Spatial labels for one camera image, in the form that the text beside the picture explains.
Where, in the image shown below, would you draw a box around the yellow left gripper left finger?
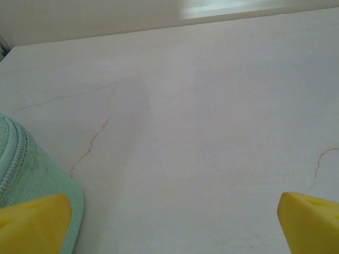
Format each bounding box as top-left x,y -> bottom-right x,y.
0,193 -> 73,254

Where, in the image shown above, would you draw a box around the mint green zip pouch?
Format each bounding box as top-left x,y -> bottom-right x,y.
0,113 -> 85,254

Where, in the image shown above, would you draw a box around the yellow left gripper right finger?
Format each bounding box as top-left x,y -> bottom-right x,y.
276,192 -> 339,254

